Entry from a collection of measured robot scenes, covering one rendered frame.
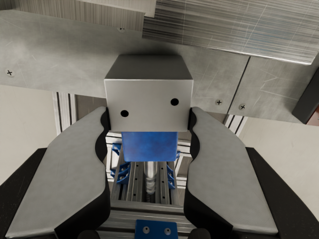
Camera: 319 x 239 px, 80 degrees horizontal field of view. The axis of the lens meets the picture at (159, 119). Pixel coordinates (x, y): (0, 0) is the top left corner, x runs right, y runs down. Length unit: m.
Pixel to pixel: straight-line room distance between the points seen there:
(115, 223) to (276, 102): 0.37
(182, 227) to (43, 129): 1.06
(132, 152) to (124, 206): 0.33
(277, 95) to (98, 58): 0.16
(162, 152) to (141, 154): 0.02
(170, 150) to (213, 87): 0.07
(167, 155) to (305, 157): 1.56
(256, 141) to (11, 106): 1.47
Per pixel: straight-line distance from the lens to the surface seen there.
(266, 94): 0.20
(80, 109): 0.91
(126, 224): 0.45
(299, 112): 0.21
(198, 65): 0.17
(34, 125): 1.34
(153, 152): 0.15
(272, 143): 1.46
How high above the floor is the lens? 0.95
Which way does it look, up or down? 58 degrees down
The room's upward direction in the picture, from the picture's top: 177 degrees clockwise
